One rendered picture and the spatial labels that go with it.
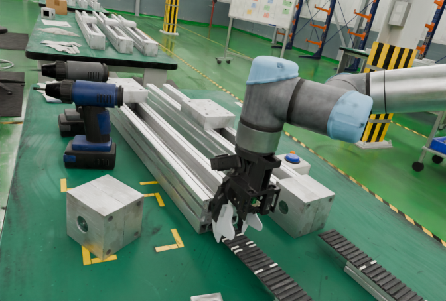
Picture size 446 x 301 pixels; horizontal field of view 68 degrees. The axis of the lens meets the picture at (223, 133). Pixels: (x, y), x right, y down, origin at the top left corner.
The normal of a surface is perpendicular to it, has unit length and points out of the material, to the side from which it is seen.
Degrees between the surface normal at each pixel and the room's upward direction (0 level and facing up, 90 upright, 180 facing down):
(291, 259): 0
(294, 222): 90
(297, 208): 90
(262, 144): 90
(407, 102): 112
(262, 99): 90
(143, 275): 0
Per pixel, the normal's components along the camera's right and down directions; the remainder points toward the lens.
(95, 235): -0.53, 0.23
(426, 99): -0.37, 0.60
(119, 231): 0.83, 0.33
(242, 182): 0.17, -0.91
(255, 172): -0.83, 0.07
